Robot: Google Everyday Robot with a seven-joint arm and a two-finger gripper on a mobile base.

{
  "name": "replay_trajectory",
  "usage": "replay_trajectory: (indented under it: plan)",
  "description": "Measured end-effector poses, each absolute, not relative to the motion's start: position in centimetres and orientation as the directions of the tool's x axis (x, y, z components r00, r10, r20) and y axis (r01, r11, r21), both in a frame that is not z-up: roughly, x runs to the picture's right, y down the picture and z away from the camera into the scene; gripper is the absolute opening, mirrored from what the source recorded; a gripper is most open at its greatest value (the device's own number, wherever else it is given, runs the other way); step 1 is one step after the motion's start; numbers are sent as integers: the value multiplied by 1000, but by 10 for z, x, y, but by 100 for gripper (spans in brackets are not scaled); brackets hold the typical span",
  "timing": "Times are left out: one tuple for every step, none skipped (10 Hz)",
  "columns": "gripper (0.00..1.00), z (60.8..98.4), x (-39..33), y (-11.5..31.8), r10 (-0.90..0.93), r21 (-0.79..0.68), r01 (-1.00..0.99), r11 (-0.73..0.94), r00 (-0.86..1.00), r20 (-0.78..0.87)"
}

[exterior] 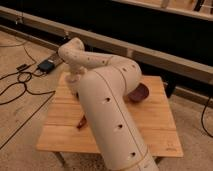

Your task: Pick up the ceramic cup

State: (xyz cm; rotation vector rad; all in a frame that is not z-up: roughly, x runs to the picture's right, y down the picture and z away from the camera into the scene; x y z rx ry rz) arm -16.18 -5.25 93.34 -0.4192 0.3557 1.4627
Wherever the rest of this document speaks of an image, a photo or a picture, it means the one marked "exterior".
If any black floor cable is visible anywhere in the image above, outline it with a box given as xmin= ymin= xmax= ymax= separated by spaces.
xmin=0 ymin=39 xmax=56 ymax=106

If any black cable at right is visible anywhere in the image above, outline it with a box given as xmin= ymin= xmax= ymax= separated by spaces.
xmin=200 ymin=94 xmax=213 ymax=138

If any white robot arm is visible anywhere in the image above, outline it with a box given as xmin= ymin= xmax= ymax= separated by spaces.
xmin=58 ymin=38 xmax=159 ymax=171

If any small wooden table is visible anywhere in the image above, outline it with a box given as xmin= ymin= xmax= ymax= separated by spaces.
xmin=37 ymin=72 xmax=183 ymax=157

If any black power adapter box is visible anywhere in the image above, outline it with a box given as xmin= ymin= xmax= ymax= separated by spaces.
xmin=38 ymin=60 xmax=55 ymax=73

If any small black connector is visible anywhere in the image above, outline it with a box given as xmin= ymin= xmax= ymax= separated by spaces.
xmin=16 ymin=64 xmax=28 ymax=71

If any dark red elongated object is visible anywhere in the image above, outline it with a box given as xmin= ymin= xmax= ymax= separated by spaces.
xmin=77 ymin=116 xmax=87 ymax=130

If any dark red bowl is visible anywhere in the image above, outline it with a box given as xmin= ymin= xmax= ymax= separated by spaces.
xmin=128 ymin=83 xmax=149 ymax=102

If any long wooden beam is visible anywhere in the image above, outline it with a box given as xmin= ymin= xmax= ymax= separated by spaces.
xmin=0 ymin=6 xmax=213 ymax=85

